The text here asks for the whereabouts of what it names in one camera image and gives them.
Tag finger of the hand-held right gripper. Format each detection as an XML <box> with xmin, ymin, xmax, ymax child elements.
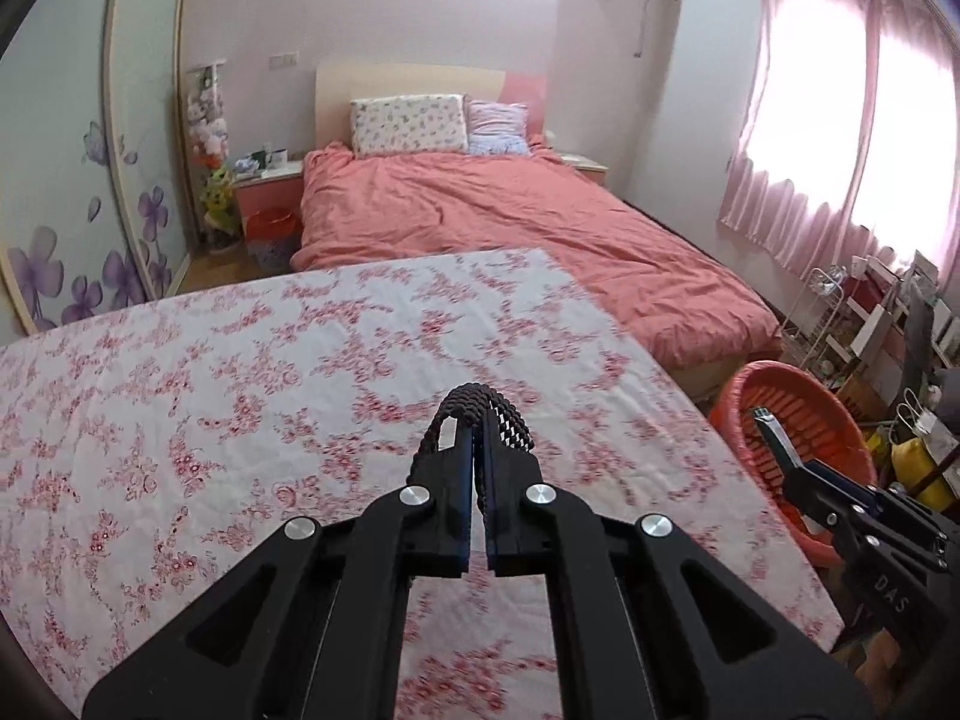
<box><xmin>751</xmin><ymin>407</ymin><xmax>841</xmax><ymax>537</ymax></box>
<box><xmin>801</xmin><ymin>463</ymin><xmax>950</xmax><ymax>560</ymax></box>

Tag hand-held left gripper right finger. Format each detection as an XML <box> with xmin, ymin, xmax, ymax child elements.
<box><xmin>480</xmin><ymin>426</ymin><xmax>875</xmax><ymax>720</ymax></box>

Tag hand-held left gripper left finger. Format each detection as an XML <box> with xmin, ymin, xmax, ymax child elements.
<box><xmin>81</xmin><ymin>424</ymin><xmax>477</xmax><ymax>720</ymax></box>

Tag orange plastic basket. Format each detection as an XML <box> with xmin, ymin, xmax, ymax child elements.
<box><xmin>709</xmin><ymin>361</ymin><xmax>878</xmax><ymax>569</ymax></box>

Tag black checkered headband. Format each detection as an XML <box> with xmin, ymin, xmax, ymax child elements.
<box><xmin>409</xmin><ymin>382</ymin><xmax>535</xmax><ymax>533</ymax></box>

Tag yellow bottle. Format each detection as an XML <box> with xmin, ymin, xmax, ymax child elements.
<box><xmin>889</xmin><ymin>437</ymin><xmax>955</xmax><ymax>509</ymax></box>

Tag white paper bag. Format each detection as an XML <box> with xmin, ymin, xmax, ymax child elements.
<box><xmin>896</xmin><ymin>388</ymin><xmax>955</xmax><ymax>445</ymax></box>

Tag white storage rack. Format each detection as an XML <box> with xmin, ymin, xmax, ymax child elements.
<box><xmin>780</xmin><ymin>251</ymin><xmax>960</xmax><ymax>406</ymax></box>

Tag pink duvet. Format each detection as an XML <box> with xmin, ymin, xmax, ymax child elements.
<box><xmin>289</xmin><ymin>142</ymin><xmax>785</xmax><ymax>365</ymax></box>

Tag floral tablecloth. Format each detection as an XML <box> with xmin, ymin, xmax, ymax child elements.
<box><xmin>0</xmin><ymin>247</ymin><xmax>845</xmax><ymax>720</ymax></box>

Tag red bag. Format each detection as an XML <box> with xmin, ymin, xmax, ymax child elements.
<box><xmin>246</xmin><ymin>208</ymin><xmax>301</xmax><ymax>275</ymax></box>

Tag pink curtain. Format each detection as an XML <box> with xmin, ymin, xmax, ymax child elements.
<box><xmin>718</xmin><ymin>0</ymin><xmax>960</xmax><ymax>293</ymax></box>

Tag beige nightstand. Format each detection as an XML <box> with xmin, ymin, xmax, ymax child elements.
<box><xmin>559</xmin><ymin>152</ymin><xmax>610</xmax><ymax>185</ymax></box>

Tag pink nightstand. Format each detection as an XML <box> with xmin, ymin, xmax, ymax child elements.
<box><xmin>232</xmin><ymin>161</ymin><xmax>305</xmax><ymax>241</ymax></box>

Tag pink ruffled pillow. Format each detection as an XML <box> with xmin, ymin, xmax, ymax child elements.
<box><xmin>466</xmin><ymin>100</ymin><xmax>530</xmax><ymax>157</ymax></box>

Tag floral pillow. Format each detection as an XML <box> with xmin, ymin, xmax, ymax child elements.
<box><xmin>350</xmin><ymin>94</ymin><xmax>467</xmax><ymax>158</ymax></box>

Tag yellow plush toy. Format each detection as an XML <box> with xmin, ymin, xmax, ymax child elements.
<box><xmin>201</xmin><ymin>165</ymin><xmax>239</xmax><ymax>233</ymax></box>

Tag beige and pink headboard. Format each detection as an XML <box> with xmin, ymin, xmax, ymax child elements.
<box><xmin>315</xmin><ymin>64</ymin><xmax>548</xmax><ymax>152</ymax></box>

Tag hanging plush toys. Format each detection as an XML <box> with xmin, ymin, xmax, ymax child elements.
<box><xmin>187</xmin><ymin>64</ymin><xmax>230</xmax><ymax>162</ymax></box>

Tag wardrobe with purple flower doors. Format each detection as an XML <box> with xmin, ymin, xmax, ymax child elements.
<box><xmin>0</xmin><ymin>0</ymin><xmax>197</xmax><ymax>350</ymax></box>

